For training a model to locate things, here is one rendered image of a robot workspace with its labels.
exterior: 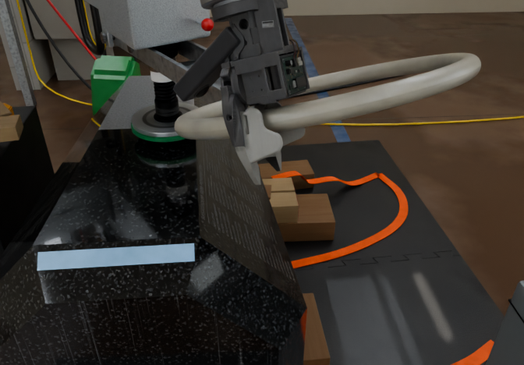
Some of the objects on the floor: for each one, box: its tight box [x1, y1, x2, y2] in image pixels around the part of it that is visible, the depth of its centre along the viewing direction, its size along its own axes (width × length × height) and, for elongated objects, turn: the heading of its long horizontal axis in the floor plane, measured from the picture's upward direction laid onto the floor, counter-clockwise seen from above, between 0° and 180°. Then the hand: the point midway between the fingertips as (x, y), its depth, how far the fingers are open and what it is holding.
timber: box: [303, 293, 331, 365], centre depth 176 cm, size 30×12×12 cm, turn 6°
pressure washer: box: [90, 48, 141, 115], centre depth 294 cm, size 35×35×87 cm
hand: (262, 168), depth 60 cm, fingers closed on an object, 5 cm apart
